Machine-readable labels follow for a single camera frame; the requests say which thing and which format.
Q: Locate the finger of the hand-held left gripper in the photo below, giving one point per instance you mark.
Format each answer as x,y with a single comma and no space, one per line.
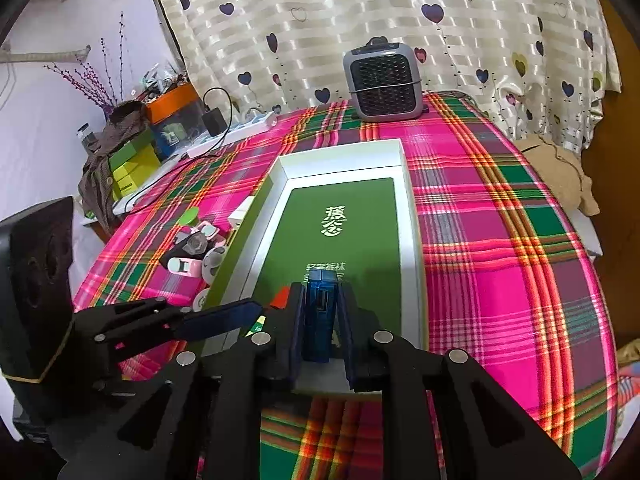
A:
220,317
145,342

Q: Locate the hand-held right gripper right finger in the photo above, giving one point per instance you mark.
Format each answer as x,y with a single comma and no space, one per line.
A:
346,337

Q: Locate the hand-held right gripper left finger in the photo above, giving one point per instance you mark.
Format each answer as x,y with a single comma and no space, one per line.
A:
296,332

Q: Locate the blue lighter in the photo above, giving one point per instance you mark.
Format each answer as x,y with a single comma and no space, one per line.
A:
320,320

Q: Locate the small red item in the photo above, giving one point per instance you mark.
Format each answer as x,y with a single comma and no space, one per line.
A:
280,299

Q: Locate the brown green packet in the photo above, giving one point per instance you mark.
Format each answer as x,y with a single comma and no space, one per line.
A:
257,322

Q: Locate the white panda face gadget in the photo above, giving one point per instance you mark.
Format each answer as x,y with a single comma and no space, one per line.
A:
213,260

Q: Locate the pink plastic gadget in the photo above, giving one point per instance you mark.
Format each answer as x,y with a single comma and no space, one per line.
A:
206,232
179,265

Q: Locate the small grey round knob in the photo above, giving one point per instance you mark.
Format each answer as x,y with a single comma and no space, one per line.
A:
194,246

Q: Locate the black rectangular block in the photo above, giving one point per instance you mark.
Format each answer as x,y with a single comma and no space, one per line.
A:
170,256

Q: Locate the white box with green base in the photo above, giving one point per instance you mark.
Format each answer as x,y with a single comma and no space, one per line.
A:
345,200

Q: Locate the white charger cube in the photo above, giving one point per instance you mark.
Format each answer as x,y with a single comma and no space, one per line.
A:
239,215

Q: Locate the green round disc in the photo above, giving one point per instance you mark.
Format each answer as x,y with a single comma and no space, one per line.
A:
190,216

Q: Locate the brown cloth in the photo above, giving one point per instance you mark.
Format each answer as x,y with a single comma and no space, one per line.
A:
105,160

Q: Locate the yellow green cardboard box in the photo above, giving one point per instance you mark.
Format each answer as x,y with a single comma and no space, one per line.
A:
135,172

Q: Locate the dark green cardboard box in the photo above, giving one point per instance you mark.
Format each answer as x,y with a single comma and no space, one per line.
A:
125,142

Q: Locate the white power strip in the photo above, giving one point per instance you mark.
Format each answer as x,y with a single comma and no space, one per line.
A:
250,124

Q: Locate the black power adapter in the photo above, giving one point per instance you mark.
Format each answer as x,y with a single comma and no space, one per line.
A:
214,121

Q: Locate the purple flower branches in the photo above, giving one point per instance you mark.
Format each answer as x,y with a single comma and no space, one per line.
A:
102,97

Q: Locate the orange lidded storage box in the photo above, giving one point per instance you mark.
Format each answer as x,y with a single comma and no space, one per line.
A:
175,102

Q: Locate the white wrapped pipe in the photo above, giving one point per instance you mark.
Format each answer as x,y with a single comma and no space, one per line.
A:
45,54

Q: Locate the heap of small packets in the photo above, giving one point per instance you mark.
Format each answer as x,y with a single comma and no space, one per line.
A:
162,80

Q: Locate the grey portable heater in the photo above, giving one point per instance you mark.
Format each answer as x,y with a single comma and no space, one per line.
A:
385,80

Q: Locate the light patterned cloth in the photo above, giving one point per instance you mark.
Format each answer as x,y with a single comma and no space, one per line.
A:
629,375

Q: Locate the heart print striped curtain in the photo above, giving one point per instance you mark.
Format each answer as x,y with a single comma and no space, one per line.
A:
350,10

